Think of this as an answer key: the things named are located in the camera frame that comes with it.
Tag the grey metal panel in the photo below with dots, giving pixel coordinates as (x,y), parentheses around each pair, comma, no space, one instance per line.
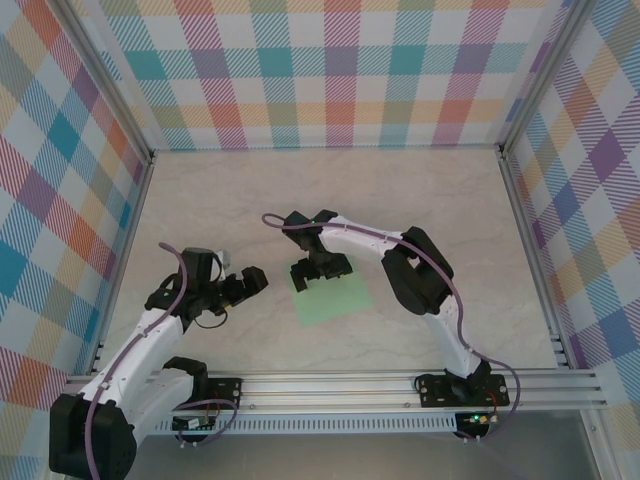
(325,460)

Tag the aluminium side rail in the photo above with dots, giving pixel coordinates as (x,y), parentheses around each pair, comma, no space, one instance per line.
(127,250)
(531,250)

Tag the aluminium frame post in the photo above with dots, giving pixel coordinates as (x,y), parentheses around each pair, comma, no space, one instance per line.
(597,450)
(540,75)
(107,80)

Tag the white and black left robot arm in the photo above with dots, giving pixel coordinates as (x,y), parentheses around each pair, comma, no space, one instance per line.
(150,340)

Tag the aluminium mounting rail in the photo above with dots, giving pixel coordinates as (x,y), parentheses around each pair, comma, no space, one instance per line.
(325,392)

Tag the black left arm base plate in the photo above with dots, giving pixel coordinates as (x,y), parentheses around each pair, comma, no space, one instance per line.
(225,392)

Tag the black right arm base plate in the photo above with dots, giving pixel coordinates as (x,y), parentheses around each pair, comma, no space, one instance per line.
(435,392)

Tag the light green paper sheet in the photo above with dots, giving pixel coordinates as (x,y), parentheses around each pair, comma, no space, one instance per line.
(335,300)

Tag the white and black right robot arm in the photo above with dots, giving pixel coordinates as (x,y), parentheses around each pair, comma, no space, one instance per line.
(360,245)

